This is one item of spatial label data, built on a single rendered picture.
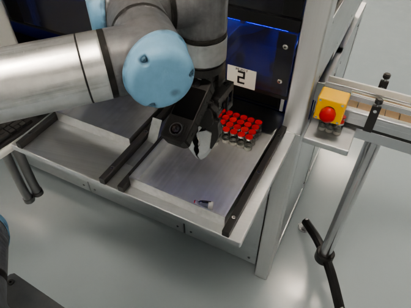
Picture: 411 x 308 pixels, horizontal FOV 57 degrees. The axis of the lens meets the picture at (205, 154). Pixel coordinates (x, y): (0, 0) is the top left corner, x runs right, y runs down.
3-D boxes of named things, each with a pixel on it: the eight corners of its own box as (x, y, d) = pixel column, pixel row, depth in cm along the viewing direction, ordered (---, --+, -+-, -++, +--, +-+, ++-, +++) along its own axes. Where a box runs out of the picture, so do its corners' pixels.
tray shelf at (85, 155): (114, 66, 138) (114, 62, 137) (302, 123, 115) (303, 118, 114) (12, 148, 108) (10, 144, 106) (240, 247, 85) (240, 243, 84)
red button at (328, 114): (320, 113, 101) (323, 101, 98) (335, 118, 100) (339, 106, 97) (316, 121, 99) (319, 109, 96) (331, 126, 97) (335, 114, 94)
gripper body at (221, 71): (233, 108, 71) (237, 50, 62) (212, 136, 65) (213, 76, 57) (197, 96, 73) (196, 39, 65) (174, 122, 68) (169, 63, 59)
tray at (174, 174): (195, 110, 117) (195, 101, 114) (275, 137, 108) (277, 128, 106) (130, 186, 96) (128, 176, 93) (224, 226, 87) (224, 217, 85)
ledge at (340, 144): (314, 114, 119) (315, 109, 117) (356, 126, 114) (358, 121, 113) (301, 142, 110) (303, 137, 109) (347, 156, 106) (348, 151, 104)
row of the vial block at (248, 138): (196, 128, 111) (195, 115, 108) (252, 147, 105) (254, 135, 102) (192, 132, 110) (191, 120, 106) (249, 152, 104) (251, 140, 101)
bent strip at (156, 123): (155, 132, 110) (153, 117, 106) (163, 135, 109) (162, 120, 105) (126, 164, 101) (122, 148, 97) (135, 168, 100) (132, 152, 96)
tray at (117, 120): (125, 65, 135) (123, 56, 132) (189, 84, 127) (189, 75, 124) (58, 120, 114) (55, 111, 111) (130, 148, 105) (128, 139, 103)
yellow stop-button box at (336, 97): (319, 103, 107) (325, 82, 101) (345, 110, 104) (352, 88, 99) (312, 118, 102) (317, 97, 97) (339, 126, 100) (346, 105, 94)
